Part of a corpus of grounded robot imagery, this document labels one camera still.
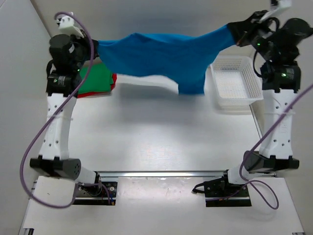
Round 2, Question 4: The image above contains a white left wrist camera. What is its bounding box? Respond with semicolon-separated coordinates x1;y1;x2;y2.
56;12;86;38

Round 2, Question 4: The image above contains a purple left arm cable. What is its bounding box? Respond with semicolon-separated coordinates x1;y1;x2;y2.
19;11;116;209

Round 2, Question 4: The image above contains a blue t shirt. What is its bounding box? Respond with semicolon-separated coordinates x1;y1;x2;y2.
97;26;235;94

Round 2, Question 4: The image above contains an aluminium table rail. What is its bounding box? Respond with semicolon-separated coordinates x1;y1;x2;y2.
98;171;224;178

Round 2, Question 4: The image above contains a white perforated plastic basket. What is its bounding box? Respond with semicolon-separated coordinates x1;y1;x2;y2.
210;56;263;109

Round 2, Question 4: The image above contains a folded red t shirt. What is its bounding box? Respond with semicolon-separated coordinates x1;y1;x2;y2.
77;73;117;98

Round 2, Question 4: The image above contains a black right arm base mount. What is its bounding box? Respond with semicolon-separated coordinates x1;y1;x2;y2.
192;170;252;208

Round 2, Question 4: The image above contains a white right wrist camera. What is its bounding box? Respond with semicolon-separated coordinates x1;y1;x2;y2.
259;0;292;23

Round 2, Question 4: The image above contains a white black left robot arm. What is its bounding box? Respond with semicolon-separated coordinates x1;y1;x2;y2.
30;34;102;195

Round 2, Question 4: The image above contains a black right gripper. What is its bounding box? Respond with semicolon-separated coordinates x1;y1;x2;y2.
226;12;277;61

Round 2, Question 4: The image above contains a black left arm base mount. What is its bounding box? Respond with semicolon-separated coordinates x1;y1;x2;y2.
73;177;118;206

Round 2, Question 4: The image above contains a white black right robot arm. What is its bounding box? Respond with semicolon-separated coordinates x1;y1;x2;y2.
219;10;313;196

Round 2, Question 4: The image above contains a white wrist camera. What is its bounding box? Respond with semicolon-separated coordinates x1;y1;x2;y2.
259;0;292;23
56;12;86;38

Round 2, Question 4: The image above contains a folded green t shirt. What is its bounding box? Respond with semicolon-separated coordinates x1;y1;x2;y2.
78;64;114;95

